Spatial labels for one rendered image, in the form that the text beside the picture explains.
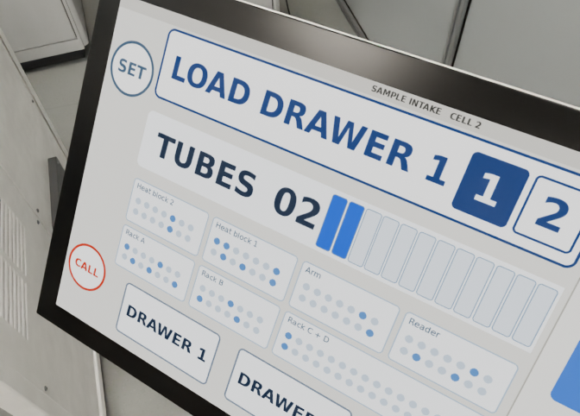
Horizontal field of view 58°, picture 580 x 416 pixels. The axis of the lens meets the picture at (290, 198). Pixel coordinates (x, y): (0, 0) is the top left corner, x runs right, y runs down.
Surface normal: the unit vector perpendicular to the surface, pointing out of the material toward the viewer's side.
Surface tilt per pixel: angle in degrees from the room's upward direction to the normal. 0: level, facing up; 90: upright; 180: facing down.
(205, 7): 50
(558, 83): 90
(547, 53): 90
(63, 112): 0
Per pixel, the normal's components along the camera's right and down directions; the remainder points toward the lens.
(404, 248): -0.40, 0.14
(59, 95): -0.03, -0.61
